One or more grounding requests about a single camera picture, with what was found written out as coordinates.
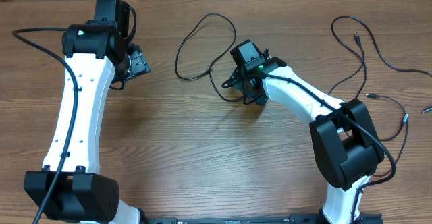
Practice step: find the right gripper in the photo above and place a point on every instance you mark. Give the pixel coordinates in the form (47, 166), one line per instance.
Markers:
(238, 81)

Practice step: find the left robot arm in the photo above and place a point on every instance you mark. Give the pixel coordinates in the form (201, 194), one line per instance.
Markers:
(98, 56)

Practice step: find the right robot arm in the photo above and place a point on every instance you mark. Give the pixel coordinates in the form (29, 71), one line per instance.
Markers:
(343, 135)

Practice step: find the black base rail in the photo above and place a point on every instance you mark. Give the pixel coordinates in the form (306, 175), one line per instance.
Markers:
(233, 220)

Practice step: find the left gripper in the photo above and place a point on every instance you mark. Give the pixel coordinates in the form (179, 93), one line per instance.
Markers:
(140, 65)

